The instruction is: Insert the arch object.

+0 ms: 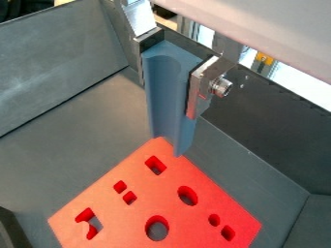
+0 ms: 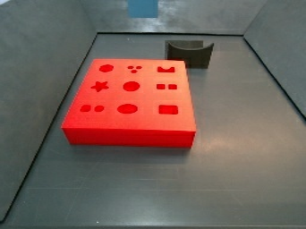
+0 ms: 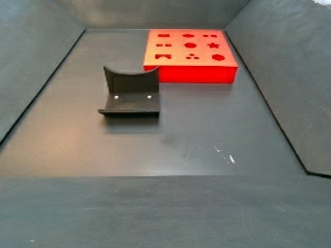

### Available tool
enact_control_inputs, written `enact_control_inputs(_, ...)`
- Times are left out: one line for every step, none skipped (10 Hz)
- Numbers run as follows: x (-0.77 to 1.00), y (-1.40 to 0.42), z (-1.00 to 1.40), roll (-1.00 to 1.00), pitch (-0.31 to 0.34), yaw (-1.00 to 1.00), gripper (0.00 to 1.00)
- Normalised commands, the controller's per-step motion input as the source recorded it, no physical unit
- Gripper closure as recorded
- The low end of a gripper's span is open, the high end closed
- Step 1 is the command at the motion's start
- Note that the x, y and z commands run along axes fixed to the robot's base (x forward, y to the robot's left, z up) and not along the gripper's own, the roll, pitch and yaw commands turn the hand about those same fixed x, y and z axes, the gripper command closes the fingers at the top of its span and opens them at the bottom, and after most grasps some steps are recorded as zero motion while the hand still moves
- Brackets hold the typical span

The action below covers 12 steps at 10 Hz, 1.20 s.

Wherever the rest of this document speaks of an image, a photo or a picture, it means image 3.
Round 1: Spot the red shape sorter box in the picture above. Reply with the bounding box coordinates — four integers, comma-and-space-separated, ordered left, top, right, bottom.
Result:
145, 29, 238, 83

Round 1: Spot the black curved holder bracket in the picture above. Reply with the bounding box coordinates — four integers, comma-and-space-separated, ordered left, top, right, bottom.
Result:
99, 67, 161, 116

